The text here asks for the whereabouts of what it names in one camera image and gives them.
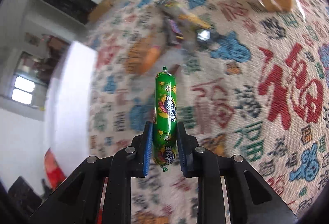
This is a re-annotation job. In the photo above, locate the dark candy bar pack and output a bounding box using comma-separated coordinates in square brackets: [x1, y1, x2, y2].
[163, 16, 183, 46]

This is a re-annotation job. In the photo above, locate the green sausage snack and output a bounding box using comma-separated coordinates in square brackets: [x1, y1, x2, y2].
[153, 67, 177, 172]

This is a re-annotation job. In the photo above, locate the white cardboard box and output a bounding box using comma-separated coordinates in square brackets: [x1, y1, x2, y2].
[44, 41, 98, 176]

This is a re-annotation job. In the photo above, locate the patterned woven tablecloth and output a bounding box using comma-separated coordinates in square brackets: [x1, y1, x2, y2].
[86, 0, 328, 217]

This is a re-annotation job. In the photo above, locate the red snack package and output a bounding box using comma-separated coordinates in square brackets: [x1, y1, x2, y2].
[44, 148, 66, 190]

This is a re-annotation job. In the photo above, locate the cardboard box on floor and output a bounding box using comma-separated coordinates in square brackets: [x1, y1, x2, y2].
[88, 0, 113, 23]

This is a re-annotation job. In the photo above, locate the orange sausage bun snack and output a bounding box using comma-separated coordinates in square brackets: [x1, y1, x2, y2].
[139, 45, 161, 74]

